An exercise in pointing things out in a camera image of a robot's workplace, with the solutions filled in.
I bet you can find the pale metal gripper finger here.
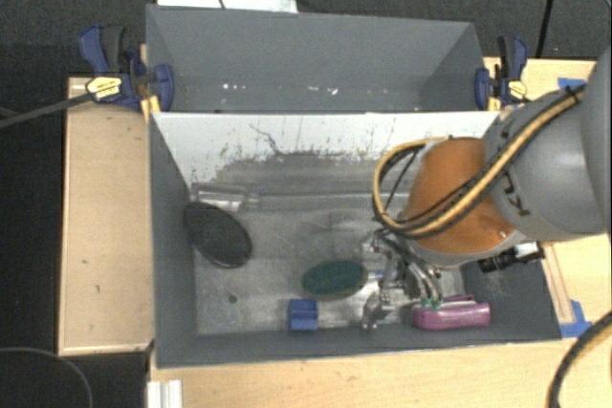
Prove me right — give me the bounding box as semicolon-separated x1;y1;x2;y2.
361;292;398;333
365;269;389;290

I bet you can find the dark green flat disc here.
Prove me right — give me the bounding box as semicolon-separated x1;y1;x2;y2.
300;258;369;301

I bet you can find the blue block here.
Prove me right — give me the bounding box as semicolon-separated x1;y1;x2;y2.
288;298;320;332

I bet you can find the black flat disc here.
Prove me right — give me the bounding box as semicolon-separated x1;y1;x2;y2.
183;201;253;269

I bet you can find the clear glass thing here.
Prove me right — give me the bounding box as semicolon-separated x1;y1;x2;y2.
189;183;262;212

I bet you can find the grey metal bin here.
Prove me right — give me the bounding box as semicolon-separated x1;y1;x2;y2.
143;3;563;369

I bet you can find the pale wood board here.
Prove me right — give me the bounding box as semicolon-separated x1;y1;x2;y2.
56;75;157;357

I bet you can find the black cylinder on white bracket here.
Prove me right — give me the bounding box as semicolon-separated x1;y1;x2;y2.
477;241;546;274

